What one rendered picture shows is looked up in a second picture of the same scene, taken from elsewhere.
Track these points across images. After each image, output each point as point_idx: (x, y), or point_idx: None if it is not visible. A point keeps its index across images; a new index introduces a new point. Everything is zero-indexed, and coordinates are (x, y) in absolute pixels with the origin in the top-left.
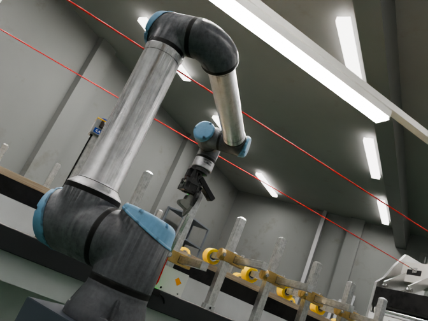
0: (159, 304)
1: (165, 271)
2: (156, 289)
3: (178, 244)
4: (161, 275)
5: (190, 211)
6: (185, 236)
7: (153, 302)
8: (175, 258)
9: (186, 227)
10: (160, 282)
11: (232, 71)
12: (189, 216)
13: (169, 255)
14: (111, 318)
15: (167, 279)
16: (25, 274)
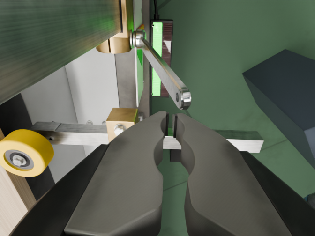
0: (152, 0)
1: (137, 17)
2: (172, 31)
3: (114, 17)
4: (138, 24)
5: (26, 67)
6: (101, 2)
7: (152, 15)
8: (131, 5)
9: (86, 15)
10: (140, 16)
11: None
12: (186, 88)
13: (146, 37)
14: None
15: (138, 2)
16: None
